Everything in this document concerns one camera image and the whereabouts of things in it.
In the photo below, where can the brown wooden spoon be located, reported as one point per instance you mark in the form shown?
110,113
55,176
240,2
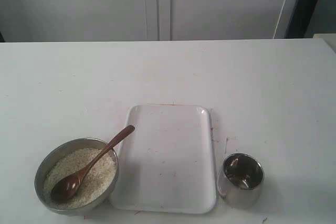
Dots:
67,187

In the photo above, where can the steel bowl of rice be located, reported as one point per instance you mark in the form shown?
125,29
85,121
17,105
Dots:
69,158

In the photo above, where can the white rectangular tray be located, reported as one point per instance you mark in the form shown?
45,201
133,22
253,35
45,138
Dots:
167,163

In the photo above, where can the small steel cup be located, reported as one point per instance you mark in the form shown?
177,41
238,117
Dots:
240,179

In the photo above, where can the white cabinet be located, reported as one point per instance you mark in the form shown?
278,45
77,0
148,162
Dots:
138,20

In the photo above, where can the dark vertical post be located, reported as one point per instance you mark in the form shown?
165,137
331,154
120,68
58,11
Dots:
311,17

